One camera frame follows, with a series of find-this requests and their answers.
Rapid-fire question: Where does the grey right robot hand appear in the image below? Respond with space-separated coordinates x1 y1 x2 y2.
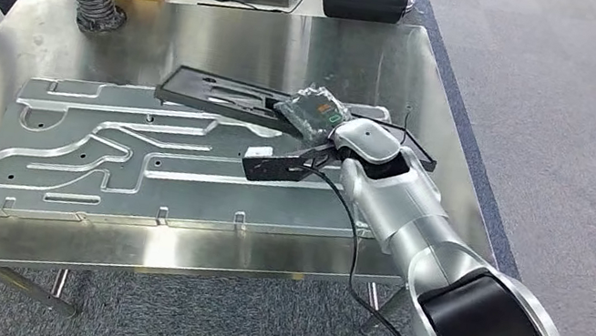
268 77 356 151

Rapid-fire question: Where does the black plastic plate bracket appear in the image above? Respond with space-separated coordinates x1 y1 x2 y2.
149 61 447 175

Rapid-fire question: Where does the stainless steel workbench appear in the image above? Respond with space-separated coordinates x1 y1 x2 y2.
0 0 535 336

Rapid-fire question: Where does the stamped aluminium panel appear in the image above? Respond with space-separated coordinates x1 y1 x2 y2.
0 39 402 284

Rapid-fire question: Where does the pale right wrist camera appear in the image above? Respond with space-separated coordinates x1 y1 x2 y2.
237 141 338 196

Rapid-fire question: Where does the black camera cable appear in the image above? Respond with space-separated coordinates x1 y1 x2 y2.
274 90 509 336

